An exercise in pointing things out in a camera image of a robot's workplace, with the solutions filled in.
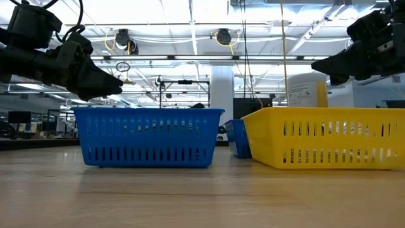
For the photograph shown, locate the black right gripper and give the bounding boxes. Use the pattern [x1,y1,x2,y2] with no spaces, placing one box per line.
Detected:
[311,11,405,86]

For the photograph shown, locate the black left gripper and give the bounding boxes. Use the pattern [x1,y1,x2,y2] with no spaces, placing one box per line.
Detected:
[37,52,123,101]

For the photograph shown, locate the white wipes canister yellow label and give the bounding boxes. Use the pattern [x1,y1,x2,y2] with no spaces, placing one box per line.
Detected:
[287,72,329,108]

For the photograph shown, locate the blue plastic slotted basket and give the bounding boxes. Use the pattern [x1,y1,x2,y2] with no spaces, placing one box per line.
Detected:
[71,106,226,169]
[223,118,253,160]

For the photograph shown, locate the dark wide background monitor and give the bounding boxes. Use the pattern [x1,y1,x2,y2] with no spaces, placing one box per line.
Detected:
[381,99,405,109]

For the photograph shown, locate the long linear light fixture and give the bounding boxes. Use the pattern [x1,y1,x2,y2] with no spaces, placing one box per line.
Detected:
[87,54,330,61]

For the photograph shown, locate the yellow plastic slotted basket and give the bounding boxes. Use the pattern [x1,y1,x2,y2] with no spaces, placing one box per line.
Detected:
[241,106,405,170]

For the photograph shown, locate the small dark background monitor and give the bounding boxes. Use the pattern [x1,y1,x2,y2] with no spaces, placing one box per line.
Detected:
[7,110,32,125]

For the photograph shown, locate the white building column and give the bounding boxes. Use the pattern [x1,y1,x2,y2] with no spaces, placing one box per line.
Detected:
[209,65,235,121]

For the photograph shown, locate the black hanging cable loop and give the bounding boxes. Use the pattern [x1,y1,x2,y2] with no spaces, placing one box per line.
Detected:
[115,61,132,73]

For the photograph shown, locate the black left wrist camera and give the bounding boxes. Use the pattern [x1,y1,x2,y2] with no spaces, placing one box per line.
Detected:
[56,30,94,69]

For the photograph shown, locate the black ceiling cord reel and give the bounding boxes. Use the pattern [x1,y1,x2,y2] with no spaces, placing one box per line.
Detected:
[114,28,140,56]
[215,27,234,47]

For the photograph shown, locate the yellow hanging power cable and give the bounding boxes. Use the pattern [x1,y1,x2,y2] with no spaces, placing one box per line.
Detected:
[279,0,289,105]

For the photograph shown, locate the black background robot frame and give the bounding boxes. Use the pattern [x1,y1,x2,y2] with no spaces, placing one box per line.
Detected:
[158,79,211,110]

